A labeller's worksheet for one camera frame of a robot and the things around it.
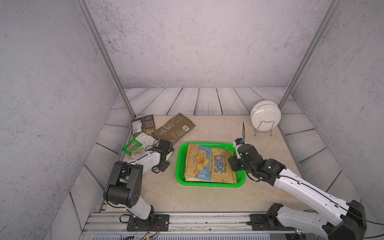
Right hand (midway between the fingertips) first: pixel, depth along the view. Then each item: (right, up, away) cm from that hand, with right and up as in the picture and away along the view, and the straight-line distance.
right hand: (232, 159), depth 77 cm
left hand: (-40, -6, +16) cm, 44 cm away
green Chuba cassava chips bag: (-59, +3, +23) cm, 63 cm away
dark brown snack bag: (-57, +18, +37) cm, 70 cm away
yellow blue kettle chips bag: (-13, -5, +7) cm, 15 cm away
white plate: (+28, +24, +25) cm, 45 cm away
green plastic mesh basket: (-27, -1, +11) cm, 30 cm away
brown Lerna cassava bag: (-34, +15, +31) cm, 48 cm away
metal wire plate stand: (+35, +13, +30) cm, 48 cm away
